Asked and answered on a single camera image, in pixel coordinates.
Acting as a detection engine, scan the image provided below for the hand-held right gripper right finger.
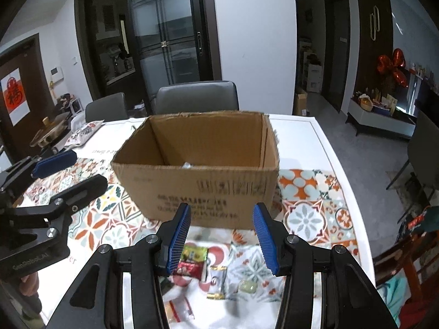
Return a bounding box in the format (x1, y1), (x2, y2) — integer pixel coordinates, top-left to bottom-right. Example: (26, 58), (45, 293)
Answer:
(253, 202), (400, 329)

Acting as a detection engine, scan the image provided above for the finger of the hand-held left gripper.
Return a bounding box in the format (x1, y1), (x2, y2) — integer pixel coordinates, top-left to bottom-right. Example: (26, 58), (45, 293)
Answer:
(0, 149), (78, 194)
(14, 174), (108, 245)

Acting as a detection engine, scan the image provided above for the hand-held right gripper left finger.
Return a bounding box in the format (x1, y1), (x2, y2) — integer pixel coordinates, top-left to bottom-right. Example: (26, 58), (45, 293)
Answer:
(44, 202), (192, 329)

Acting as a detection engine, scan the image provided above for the red green snack packet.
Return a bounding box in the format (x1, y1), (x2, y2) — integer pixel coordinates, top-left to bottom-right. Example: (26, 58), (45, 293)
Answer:
(172, 245), (209, 279)

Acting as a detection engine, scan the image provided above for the gold silver snack packet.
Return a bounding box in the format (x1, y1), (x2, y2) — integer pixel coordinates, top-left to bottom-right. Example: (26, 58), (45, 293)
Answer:
(207, 265), (227, 300)

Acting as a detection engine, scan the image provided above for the white red snack packet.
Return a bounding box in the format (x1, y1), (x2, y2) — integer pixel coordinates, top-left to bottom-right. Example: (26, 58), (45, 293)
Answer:
(164, 296), (196, 324)

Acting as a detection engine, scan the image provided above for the brown cardboard box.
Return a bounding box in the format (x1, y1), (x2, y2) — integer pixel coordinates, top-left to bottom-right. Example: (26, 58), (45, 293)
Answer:
(110, 110), (280, 229)

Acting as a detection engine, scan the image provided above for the brass hot pot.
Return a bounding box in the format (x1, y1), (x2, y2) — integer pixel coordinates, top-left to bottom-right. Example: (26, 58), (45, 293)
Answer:
(29, 111), (72, 148)

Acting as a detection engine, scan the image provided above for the white printed snack bag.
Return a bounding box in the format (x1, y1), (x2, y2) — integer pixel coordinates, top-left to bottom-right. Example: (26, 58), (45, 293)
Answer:
(64, 120), (104, 149)

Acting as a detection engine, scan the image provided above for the narrow grey chair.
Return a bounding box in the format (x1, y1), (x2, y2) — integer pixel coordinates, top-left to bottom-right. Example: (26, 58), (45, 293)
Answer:
(85, 92), (128, 123)

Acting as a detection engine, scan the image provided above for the red paper door poster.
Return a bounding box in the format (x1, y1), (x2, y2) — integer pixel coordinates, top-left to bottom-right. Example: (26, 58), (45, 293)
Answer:
(0, 69), (30, 126)

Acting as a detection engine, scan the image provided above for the brown wooden door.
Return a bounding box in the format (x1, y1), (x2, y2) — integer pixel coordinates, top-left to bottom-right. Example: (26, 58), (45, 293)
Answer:
(0, 34), (56, 165)

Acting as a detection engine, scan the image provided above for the open cardboard floor box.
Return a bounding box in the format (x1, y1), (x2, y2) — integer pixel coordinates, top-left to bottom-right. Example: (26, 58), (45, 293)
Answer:
(293, 87), (308, 116)

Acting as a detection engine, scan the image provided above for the brown wooden chair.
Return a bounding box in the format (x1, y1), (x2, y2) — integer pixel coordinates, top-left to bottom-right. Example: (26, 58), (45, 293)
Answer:
(373, 233), (439, 316)

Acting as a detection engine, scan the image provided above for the wide grey chair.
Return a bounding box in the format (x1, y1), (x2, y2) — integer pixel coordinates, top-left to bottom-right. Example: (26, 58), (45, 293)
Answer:
(154, 80), (240, 115)

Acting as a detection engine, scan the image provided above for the white low cabinet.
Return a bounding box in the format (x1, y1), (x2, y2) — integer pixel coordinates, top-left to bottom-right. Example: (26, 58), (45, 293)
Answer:
(346, 98), (417, 141)

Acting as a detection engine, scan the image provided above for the white carton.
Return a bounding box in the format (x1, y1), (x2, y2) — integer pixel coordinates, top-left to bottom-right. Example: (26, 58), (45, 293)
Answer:
(307, 63), (323, 92)

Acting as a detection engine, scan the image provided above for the glass sliding door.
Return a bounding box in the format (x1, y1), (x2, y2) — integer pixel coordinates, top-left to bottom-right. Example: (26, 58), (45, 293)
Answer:
(126, 0), (222, 117)

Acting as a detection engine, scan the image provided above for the dark dining chair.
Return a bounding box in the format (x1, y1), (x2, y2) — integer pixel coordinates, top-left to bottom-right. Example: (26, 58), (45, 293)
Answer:
(386, 99), (439, 220)

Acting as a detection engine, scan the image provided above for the dark hallway door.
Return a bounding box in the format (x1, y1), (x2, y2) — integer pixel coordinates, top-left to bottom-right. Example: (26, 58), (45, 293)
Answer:
(324, 0), (354, 114)

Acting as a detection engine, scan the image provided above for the red foil balloon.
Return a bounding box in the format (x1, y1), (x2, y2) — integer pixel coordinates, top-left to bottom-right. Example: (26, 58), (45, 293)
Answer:
(377, 48), (409, 88)

